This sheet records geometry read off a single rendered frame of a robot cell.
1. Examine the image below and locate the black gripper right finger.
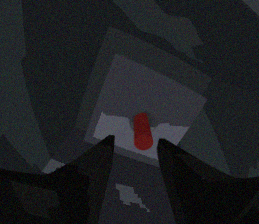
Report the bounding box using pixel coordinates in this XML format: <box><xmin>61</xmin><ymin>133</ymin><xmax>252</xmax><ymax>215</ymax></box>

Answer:
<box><xmin>156</xmin><ymin>138</ymin><xmax>259</xmax><ymax>224</ymax></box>

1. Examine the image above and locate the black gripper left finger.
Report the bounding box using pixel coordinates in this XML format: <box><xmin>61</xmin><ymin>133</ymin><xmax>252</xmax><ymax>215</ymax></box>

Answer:
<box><xmin>0</xmin><ymin>134</ymin><xmax>115</xmax><ymax>224</ymax></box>

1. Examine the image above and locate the red peg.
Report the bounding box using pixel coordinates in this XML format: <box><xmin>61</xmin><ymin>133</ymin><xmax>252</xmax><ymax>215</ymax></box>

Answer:
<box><xmin>133</xmin><ymin>113</ymin><xmax>154</xmax><ymax>151</ymax></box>

